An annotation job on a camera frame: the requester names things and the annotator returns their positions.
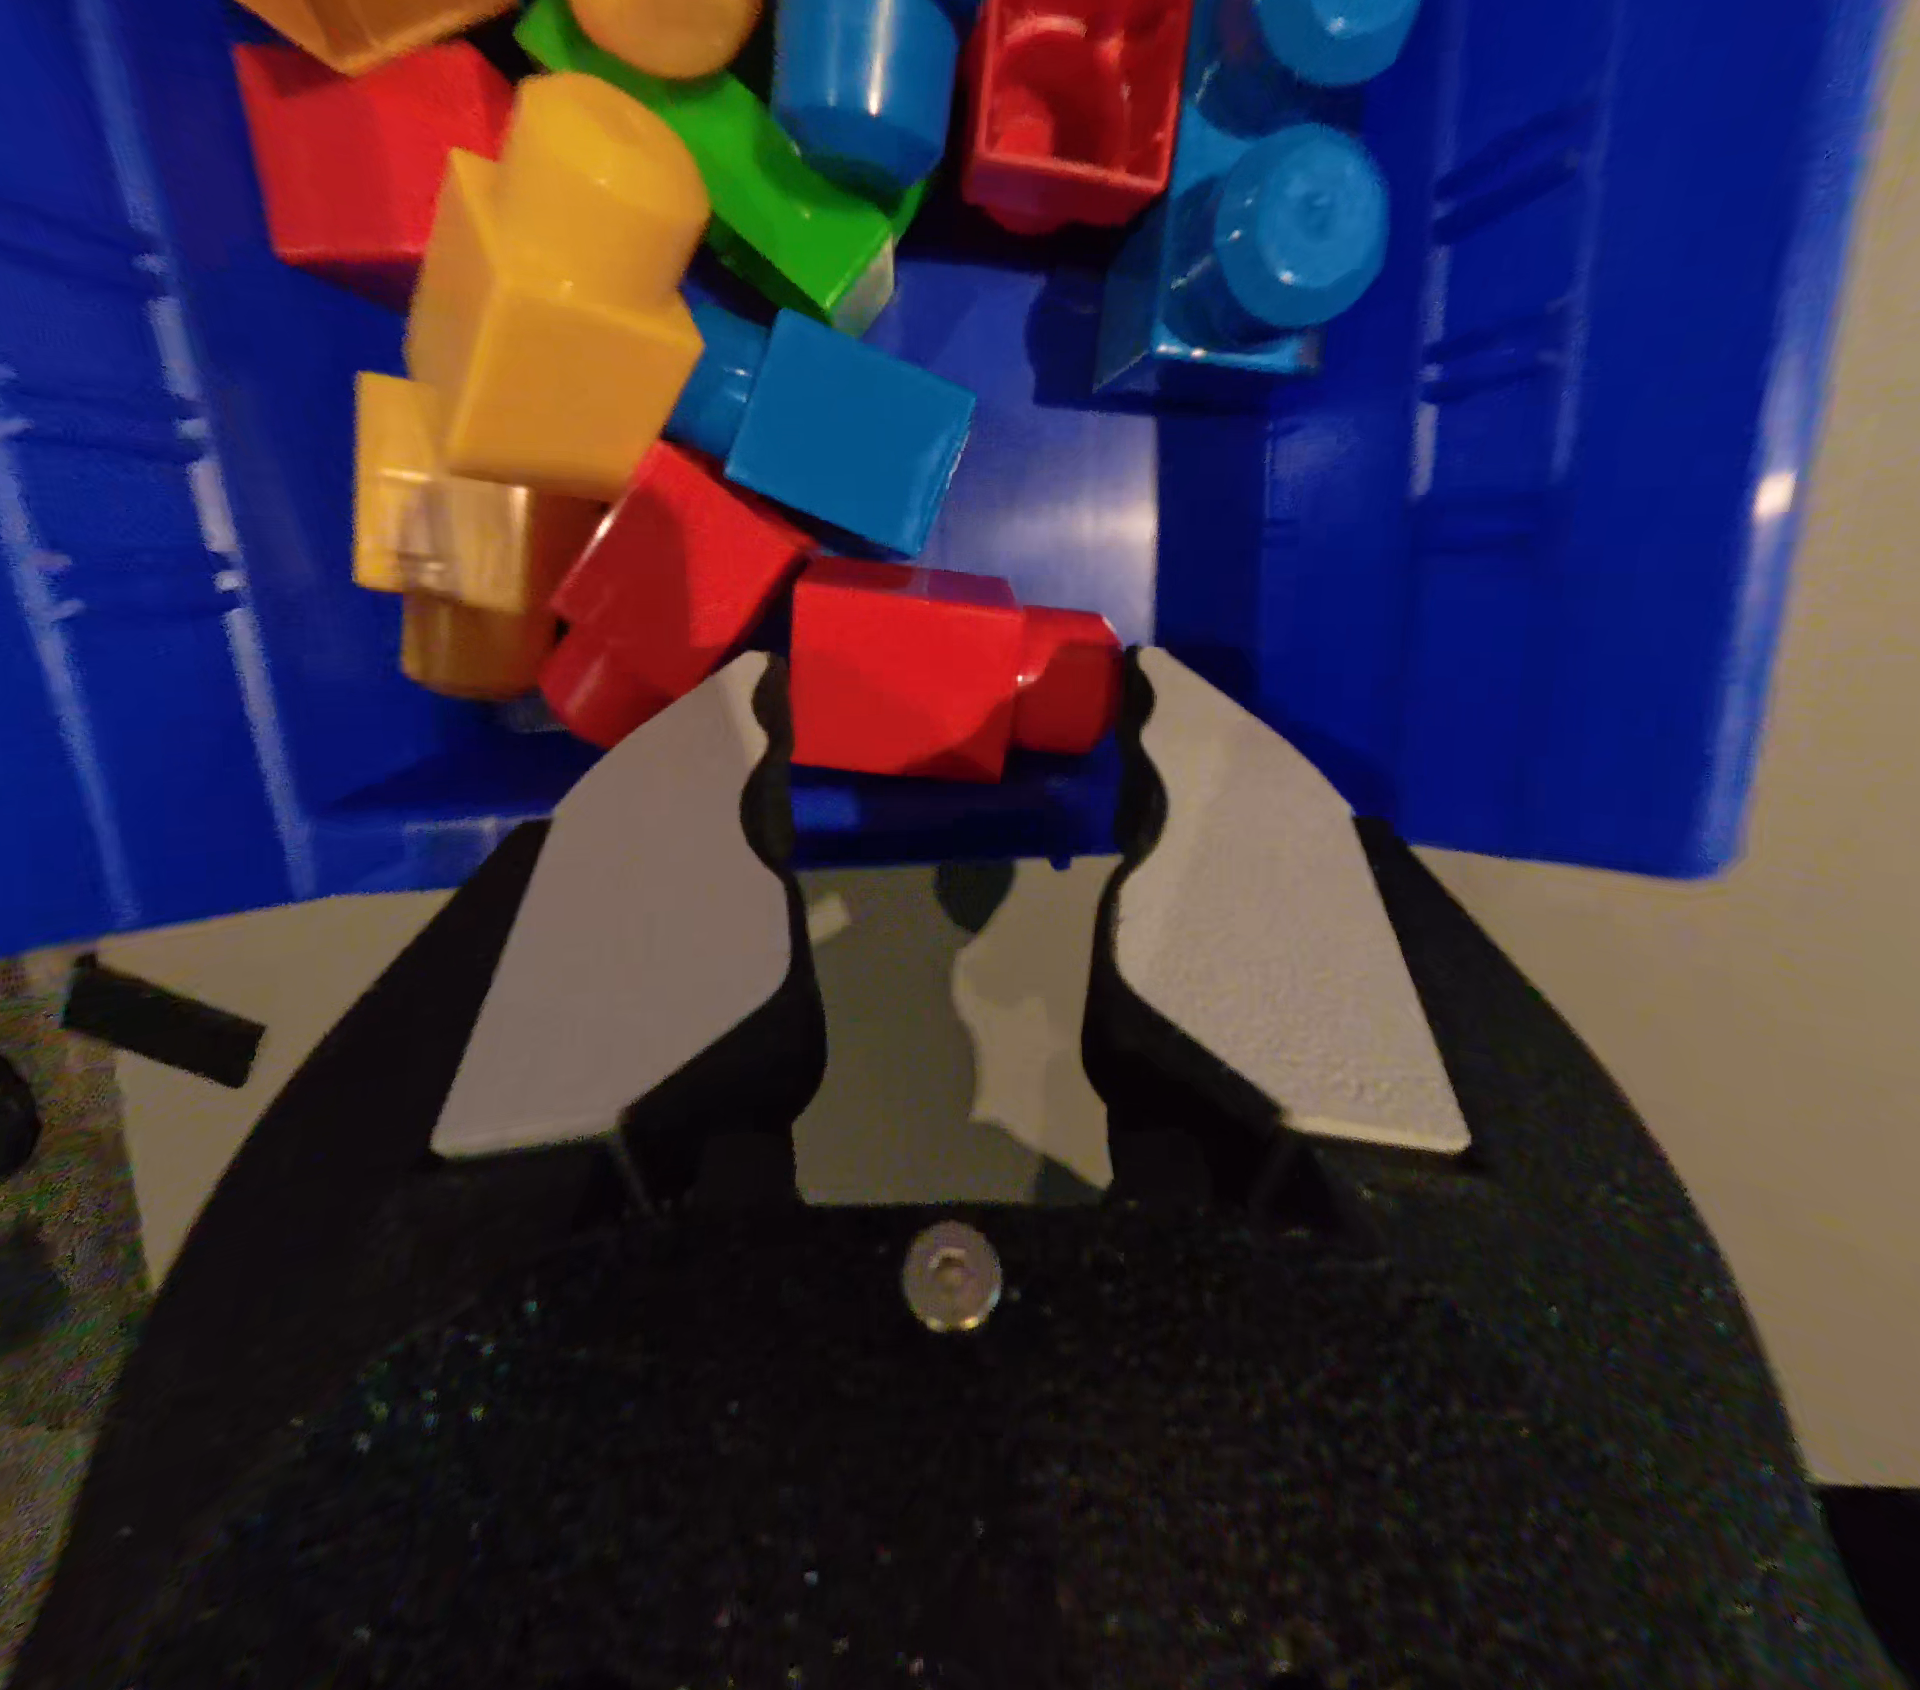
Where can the red mega block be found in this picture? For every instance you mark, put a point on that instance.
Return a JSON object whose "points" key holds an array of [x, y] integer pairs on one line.
{"points": [[915, 670]]}

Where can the black bar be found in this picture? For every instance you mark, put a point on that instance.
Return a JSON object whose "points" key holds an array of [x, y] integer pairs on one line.
{"points": [[159, 1022]]}

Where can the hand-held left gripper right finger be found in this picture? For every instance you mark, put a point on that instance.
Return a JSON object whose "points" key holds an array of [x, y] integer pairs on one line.
{"points": [[1274, 955]]}

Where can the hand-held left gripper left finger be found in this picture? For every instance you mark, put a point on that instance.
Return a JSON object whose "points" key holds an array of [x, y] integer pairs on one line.
{"points": [[645, 941]]}

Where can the pile of colourful blocks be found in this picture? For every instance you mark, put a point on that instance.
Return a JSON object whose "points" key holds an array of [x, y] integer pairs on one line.
{"points": [[555, 341]]}

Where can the blue plastic bin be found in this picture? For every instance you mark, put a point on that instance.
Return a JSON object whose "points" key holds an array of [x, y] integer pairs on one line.
{"points": [[1575, 370]]}

